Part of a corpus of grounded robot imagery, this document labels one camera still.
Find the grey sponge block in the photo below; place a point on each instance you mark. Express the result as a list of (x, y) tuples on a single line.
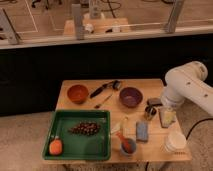
[(142, 131)]

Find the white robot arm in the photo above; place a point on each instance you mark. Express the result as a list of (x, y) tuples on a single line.
[(188, 82)]

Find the green plastic tray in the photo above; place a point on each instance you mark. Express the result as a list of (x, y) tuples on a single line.
[(75, 146)]

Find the yellow sponge on grey dish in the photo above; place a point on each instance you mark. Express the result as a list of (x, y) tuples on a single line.
[(167, 116)]

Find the purple bowl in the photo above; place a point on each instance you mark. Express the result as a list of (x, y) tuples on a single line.
[(130, 97)]

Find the orange bowl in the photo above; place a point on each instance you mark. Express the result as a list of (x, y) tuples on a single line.
[(78, 94)]

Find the white scoop utensil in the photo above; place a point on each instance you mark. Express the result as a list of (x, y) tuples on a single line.
[(118, 127)]

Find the pile of dark beans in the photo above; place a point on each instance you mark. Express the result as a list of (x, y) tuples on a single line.
[(85, 128)]

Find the dark grey block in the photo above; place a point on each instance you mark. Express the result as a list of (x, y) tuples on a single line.
[(154, 102)]

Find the small dark jar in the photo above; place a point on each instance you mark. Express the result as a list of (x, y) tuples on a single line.
[(150, 112)]

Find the wooden table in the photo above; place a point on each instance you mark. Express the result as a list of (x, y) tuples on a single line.
[(151, 151)]

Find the grey cup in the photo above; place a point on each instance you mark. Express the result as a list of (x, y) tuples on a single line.
[(133, 146)]

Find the orange scrub brush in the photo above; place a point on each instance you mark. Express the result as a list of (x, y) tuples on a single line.
[(56, 146)]

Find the white stacked cups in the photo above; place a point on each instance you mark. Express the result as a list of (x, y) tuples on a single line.
[(174, 141)]

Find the black handled dish brush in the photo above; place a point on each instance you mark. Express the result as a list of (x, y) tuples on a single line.
[(115, 85)]

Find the grey metal post middle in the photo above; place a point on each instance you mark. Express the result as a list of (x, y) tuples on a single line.
[(78, 21)]

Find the grey metal post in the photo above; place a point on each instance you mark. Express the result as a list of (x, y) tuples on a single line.
[(8, 28), (170, 26), (78, 21)]

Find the grey metal post right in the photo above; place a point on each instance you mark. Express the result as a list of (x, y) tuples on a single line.
[(170, 26)]

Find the grey metal post left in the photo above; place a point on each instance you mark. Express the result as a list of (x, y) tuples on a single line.
[(8, 28)]

